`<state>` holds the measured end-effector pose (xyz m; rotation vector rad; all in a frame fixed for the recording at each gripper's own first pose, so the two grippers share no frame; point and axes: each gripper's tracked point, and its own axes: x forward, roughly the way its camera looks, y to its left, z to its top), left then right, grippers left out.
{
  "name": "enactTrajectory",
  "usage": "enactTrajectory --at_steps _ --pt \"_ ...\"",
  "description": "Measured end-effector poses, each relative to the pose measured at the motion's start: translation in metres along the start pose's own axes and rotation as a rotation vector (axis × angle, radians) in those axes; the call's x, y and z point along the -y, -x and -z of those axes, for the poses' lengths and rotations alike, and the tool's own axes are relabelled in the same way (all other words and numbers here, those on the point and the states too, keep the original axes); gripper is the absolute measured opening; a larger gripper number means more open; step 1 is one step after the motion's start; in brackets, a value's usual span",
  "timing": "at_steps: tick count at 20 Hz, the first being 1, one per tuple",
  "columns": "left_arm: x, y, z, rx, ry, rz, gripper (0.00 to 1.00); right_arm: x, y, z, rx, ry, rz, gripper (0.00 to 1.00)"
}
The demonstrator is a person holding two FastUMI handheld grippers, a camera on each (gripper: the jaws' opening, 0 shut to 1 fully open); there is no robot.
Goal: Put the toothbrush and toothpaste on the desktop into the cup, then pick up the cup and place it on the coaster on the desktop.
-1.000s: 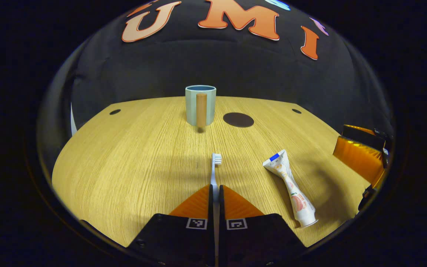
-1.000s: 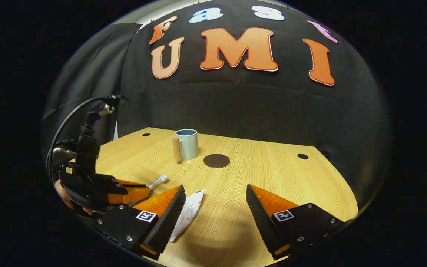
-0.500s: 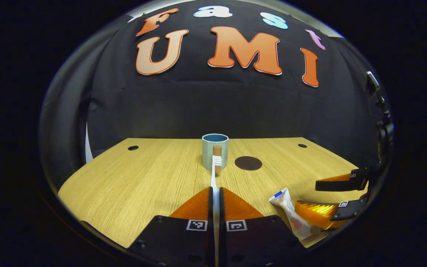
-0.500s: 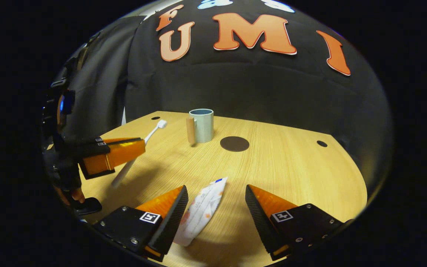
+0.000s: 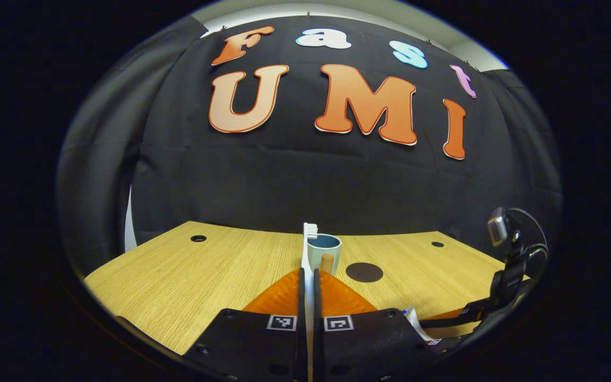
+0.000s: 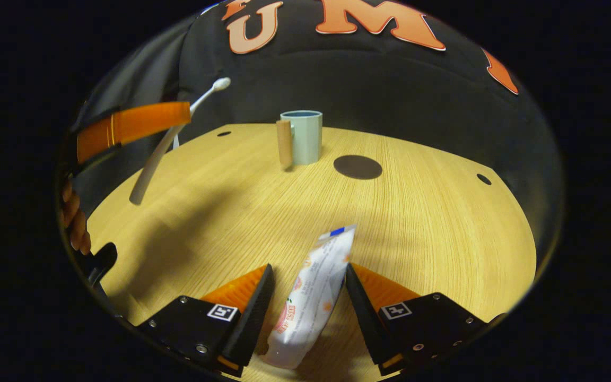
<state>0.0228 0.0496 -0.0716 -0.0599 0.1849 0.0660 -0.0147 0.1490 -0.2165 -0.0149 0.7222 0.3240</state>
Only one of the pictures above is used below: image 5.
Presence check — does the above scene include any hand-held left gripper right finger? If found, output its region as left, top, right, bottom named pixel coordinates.
left=313, top=268, right=434, bottom=382

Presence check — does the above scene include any white toothbrush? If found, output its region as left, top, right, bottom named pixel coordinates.
left=301, top=223, right=319, bottom=382

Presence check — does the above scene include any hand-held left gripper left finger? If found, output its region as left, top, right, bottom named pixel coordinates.
left=181, top=268, right=306, bottom=382

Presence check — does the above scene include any white toothpaste tube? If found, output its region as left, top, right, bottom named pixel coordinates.
left=402, top=306, right=436, bottom=342

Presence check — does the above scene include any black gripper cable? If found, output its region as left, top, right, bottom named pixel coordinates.
left=507, top=207, right=550, bottom=276

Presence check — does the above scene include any light blue cup wooden handle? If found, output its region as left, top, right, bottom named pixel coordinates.
left=307, top=234, right=342, bottom=276

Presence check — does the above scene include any black backdrop cloth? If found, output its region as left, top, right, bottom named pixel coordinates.
left=56, top=15, right=563, bottom=276

